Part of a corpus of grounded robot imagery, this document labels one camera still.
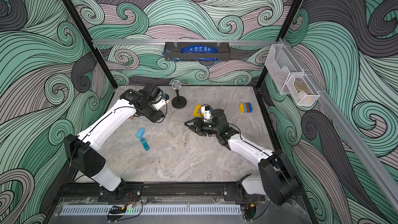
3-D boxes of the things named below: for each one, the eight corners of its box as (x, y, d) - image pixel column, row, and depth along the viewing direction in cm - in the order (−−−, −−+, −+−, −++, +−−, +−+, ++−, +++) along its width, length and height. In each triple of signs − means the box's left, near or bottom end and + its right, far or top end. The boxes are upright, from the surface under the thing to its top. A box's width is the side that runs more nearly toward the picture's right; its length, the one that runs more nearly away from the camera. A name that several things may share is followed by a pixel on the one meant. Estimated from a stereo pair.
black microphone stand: (174, 107, 110) (172, 96, 100) (178, 99, 115) (176, 88, 105) (183, 110, 109) (182, 98, 99) (187, 102, 114) (186, 90, 104)
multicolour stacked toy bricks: (240, 112, 107) (241, 110, 105) (238, 105, 112) (239, 102, 109) (252, 112, 107) (253, 110, 105) (249, 105, 112) (251, 102, 109)
